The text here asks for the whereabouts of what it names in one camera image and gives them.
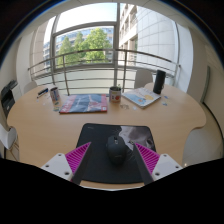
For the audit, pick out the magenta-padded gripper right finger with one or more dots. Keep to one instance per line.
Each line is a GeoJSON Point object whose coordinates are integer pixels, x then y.
{"type": "Point", "coordinates": [166, 165]}

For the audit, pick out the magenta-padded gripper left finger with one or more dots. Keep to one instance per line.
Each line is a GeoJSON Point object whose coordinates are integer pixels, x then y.
{"type": "Point", "coordinates": [58, 165]}

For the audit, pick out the black computer mouse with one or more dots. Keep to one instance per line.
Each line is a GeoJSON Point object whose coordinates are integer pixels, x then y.
{"type": "Point", "coordinates": [116, 151]}

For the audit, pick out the black printed mouse pad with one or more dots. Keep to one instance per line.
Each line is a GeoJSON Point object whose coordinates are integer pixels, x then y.
{"type": "Point", "coordinates": [96, 156]}

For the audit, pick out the white chair with wooden legs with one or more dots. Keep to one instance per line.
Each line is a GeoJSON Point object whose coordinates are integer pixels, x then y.
{"type": "Point", "coordinates": [7, 136]}

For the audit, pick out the red-edged magazine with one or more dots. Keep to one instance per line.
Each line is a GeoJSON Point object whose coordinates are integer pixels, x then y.
{"type": "Point", "coordinates": [83, 103]}

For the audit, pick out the printed drink can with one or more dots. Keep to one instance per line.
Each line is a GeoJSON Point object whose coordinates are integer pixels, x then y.
{"type": "Point", "coordinates": [55, 96]}

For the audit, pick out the open light booklet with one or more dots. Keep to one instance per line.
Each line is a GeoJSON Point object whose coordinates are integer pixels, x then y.
{"type": "Point", "coordinates": [141, 97]}

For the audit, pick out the small blue stapler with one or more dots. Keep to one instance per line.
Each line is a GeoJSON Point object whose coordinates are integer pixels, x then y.
{"type": "Point", "coordinates": [42, 92]}

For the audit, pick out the black cylindrical speaker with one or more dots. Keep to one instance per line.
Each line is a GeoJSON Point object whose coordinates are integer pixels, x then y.
{"type": "Point", "coordinates": [159, 81]}

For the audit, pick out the black office printer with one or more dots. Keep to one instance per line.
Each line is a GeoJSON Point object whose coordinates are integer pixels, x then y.
{"type": "Point", "coordinates": [7, 98]}

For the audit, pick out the metal balcony railing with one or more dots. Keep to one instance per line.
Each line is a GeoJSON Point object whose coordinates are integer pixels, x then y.
{"type": "Point", "coordinates": [100, 50]}

